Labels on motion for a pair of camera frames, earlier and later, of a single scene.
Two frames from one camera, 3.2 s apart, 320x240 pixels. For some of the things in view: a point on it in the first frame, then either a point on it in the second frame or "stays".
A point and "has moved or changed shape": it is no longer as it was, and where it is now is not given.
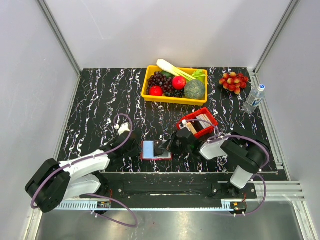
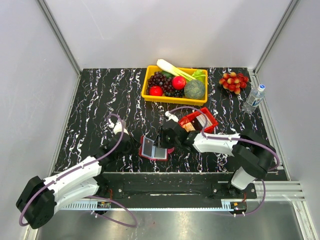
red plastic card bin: [209, 116] stays
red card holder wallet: [147, 152] has moved or changed shape
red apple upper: [179, 82] stays
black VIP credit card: [157, 151] to [147, 146]
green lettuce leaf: [199, 75] stays
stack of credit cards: [196, 126] stays
